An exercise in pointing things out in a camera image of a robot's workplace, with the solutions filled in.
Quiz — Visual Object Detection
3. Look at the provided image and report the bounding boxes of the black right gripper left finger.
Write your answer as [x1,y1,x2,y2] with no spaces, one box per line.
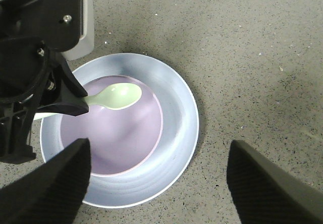
[1,138,91,223]

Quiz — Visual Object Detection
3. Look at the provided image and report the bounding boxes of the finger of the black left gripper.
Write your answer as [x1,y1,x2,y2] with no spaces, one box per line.
[57,53,88,98]
[36,100,89,116]

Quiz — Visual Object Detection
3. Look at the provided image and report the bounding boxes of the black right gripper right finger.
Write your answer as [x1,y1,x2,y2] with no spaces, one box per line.
[227,140,322,223]

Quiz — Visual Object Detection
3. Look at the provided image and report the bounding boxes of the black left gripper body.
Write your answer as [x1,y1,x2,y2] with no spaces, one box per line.
[1,0,83,163]

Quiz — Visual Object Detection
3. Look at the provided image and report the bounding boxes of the mint green plastic spoon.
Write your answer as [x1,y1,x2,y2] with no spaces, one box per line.
[33,82,143,121]

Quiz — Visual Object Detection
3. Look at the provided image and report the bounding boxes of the purple plastic bowl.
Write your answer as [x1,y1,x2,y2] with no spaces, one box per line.
[60,76,163,176]

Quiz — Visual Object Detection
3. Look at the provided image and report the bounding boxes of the light blue plastic plate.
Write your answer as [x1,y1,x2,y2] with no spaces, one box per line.
[40,53,199,208]

